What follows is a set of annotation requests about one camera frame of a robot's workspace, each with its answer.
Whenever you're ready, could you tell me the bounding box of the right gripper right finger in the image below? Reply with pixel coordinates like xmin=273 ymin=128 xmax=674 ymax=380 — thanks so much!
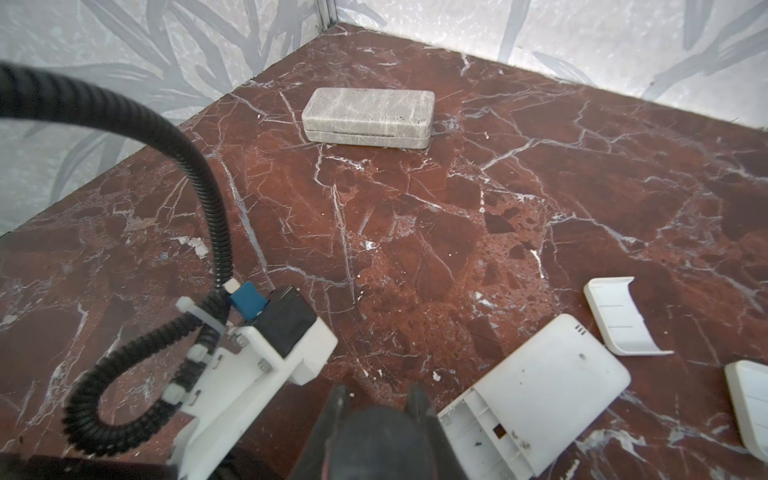
xmin=405 ymin=384 xmax=468 ymax=480

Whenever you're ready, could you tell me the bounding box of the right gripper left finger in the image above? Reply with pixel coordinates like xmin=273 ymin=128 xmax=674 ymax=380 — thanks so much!
xmin=289 ymin=384 xmax=351 ymax=479

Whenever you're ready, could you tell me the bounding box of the white remote control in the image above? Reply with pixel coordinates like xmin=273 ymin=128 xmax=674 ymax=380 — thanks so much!
xmin=438 ymin=314 xmax=631 ymax=479

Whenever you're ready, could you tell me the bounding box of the white battery cover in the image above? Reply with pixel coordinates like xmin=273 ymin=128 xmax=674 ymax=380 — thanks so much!
xmin=725 ymin=360 xmax=768 ymax=463
xmin=584 ymin=277 xmax=673 ymax=356

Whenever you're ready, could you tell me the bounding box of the grey glasses case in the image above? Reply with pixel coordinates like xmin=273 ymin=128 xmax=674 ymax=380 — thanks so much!
xmin=302 ymin=87 xmax=436 ymax=149

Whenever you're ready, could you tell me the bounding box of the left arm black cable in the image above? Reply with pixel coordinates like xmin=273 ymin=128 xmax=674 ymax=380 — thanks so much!
xmin=0 ymin=61 xmax=235 ymax=458

